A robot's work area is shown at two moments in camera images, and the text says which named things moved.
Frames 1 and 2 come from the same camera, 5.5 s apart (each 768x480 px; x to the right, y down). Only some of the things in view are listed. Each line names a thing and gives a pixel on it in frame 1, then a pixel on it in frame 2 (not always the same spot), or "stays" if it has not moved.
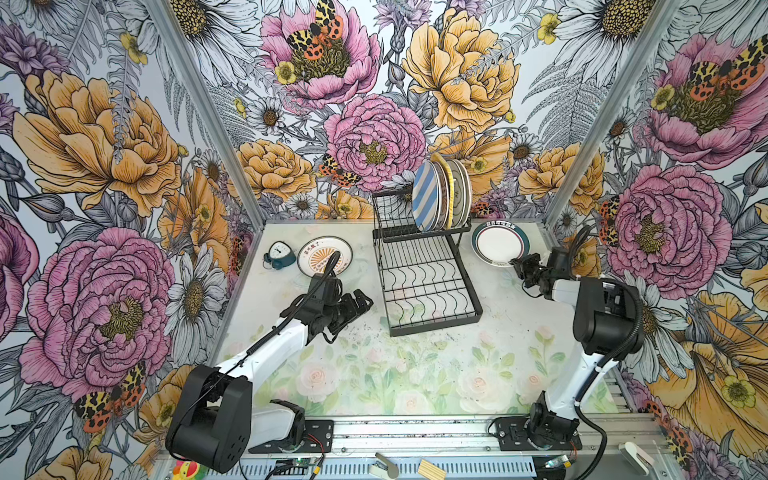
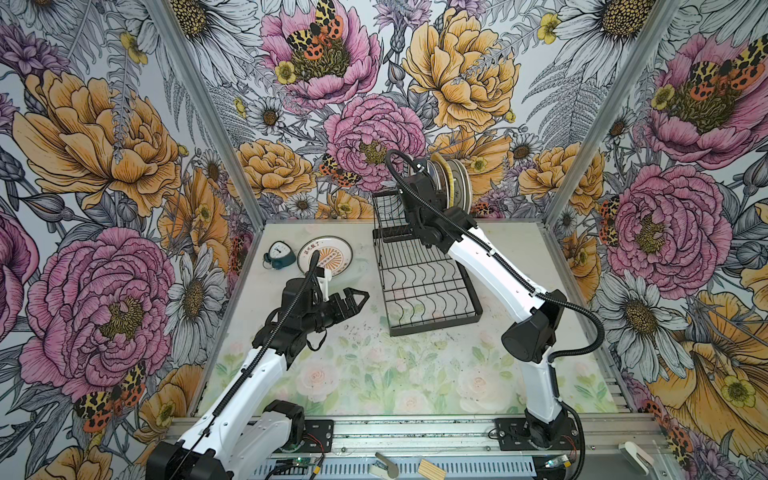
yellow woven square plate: (451, 195) stays
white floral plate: (469, 191) stays
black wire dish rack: (422, 279) stays
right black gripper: (522, 264) -> (407, 214)
